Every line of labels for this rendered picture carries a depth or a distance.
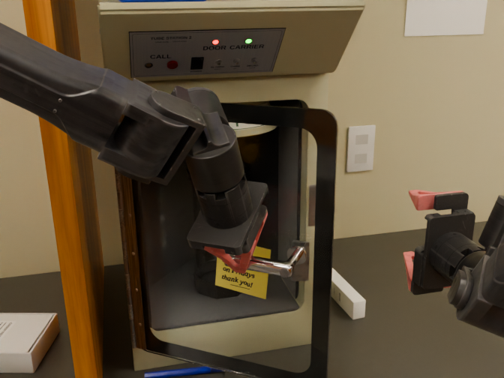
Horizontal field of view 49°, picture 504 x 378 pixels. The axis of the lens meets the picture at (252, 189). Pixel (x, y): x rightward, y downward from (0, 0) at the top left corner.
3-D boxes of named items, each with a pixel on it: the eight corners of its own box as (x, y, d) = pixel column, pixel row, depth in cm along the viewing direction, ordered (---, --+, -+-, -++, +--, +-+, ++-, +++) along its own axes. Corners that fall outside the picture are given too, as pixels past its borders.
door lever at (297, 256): (238, 253, 74) (238, 236, 73) (307, 265, 71) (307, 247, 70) (222, 271, 70) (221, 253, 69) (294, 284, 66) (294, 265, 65)
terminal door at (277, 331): (139, 346, 88) (116, 95, 74) (327, 392, 77) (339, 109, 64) (136, 349, 87) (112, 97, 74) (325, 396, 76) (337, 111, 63)
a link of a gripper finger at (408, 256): (430, 219, 81) (469, 246, 72) (426, 262, 83) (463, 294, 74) (388, 224, 79) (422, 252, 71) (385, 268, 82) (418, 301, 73)
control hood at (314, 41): (104, 80, 74) (97, 1, 71) (330, 70, 81) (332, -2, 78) (103, 94, 63) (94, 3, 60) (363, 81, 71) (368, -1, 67)
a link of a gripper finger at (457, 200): (436, 174, 78) (476, 196, 70) (430, 220, 81) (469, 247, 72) (391, 178, 77) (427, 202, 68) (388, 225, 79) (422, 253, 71)
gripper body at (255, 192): (189, 250, 62) (172, 204, 57) (221, 188, 69) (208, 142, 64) (242, 259, 60) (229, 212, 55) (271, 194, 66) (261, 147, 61)
